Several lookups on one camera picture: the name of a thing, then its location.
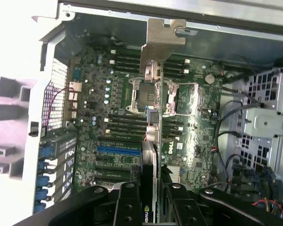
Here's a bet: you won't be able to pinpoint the CPU socket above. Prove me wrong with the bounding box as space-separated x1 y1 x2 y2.
128 76 162 113

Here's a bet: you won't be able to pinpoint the metal socket cover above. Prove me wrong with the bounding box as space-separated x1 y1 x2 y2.
165 81 205 116

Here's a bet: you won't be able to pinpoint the open dark grey PC case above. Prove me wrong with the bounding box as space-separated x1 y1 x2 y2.
29 0 283 226

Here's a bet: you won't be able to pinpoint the blue card retention latch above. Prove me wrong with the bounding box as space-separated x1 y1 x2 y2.
39 146 50 158
37 160 50 172
36 190 48 202
34 203 46 216
38 175 50 189

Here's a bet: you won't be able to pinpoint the black case lock tab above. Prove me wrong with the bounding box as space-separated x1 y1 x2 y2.
29 121 40 137

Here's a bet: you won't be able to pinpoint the grey parts rack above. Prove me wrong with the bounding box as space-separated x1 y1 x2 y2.
0 75 40 183

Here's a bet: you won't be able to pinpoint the blue expansion slot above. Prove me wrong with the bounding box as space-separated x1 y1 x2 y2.
96 145 142 156

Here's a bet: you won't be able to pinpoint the silver perforated drive cage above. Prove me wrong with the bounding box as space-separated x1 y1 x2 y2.
240 67 283 182

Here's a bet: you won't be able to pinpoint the silver coin battery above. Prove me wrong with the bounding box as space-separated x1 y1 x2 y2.
204 73 216 85

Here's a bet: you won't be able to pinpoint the red orange wires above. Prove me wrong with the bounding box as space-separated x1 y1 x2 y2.
252 198 283 218

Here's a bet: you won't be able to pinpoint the silver rear port block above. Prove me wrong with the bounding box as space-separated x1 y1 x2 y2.
67 81 83 118

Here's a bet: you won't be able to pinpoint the red black twisted wire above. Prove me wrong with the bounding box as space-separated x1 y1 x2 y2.
44 86 77 129

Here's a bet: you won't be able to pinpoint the green motherboard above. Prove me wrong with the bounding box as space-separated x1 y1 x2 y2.
67 44 225 196

